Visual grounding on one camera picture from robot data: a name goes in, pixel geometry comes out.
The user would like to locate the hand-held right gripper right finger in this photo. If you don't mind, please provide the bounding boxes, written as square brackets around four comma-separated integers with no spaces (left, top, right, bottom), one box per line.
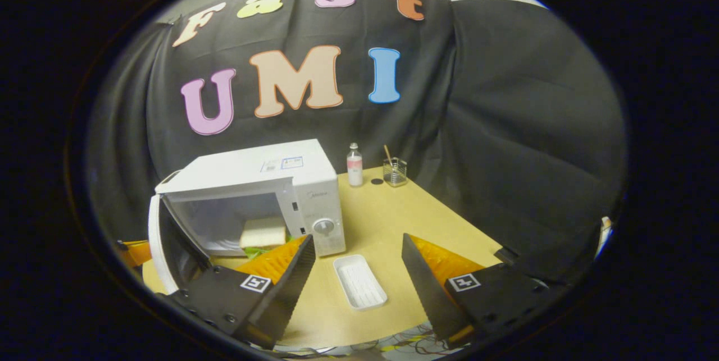
[401,233,554,349]

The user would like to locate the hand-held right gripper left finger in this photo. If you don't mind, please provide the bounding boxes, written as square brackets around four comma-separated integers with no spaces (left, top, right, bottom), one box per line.
[169,235,316,350]

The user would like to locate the sandwich with green lettuce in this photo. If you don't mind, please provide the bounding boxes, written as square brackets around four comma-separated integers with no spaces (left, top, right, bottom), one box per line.
[240,217,293,261]

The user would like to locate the white microwave oven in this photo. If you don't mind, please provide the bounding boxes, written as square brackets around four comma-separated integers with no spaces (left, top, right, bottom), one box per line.
[148,138,347,296]

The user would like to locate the white rectangular tray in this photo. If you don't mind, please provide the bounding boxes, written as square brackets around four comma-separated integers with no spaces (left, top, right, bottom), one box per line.
[333,254,388,311]

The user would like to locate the clear glass cup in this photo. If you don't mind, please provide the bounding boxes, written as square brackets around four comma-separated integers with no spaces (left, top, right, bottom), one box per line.
[383,157,408,188]

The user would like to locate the small clear bottle pink label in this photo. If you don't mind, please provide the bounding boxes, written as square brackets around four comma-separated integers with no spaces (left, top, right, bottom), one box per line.
[347,143,364,188]

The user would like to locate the white narrow object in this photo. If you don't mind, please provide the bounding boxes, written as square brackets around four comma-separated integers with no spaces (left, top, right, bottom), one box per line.
[598,216,613,256]

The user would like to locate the bundle of coloured cables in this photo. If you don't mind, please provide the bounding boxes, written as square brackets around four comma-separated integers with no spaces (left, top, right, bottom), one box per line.
[359,325,450,359]

